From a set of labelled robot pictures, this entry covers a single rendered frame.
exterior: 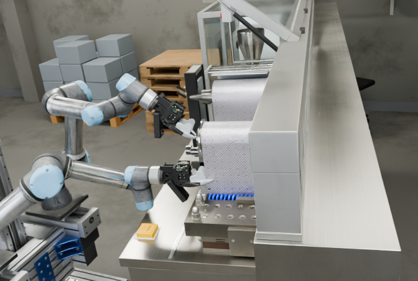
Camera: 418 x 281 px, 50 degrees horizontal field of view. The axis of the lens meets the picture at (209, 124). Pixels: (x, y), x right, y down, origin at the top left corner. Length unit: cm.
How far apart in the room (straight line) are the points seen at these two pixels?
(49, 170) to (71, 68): 408
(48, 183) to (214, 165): 62
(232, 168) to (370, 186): 81
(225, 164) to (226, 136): 12
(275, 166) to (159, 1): 528
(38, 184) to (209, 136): 65
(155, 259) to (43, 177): 51
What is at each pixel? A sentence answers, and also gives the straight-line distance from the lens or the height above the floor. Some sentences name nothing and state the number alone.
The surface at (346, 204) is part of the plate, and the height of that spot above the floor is 144.
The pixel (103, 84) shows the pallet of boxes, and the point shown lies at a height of 55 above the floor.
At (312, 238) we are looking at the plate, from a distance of 85.
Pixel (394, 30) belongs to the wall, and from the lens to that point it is 527.
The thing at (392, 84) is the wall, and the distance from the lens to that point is 542.
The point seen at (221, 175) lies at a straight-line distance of 175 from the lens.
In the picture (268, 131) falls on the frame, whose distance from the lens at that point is 74.
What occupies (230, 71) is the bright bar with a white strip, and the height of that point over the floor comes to 145.
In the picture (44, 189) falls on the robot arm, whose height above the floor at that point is 118.
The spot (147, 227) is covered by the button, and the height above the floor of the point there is 92.
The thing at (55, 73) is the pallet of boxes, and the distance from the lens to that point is 596.
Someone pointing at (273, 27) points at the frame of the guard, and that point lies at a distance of 139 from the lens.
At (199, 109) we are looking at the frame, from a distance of 203.
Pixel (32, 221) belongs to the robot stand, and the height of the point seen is 73.
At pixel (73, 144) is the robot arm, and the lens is 229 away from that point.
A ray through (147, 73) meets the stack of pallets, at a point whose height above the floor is 73.
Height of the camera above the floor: 194
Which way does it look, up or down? 21 degrees down
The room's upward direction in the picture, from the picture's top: 6 degrees counter-clockwise
